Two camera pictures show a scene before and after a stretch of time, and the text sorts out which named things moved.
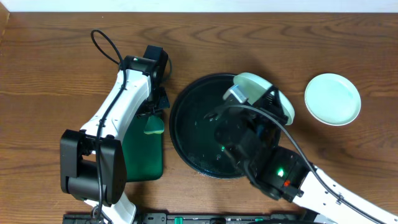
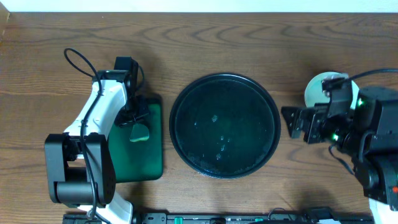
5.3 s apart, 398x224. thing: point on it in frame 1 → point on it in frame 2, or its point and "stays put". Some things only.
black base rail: [192, 218] stays put
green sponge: [155, 125] → [140, 132]
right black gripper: [275, 109] → [319, 115]
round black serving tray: [193, 133] stays put
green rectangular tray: [143, 152] stays put
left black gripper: [157, 104] → [131, 115]
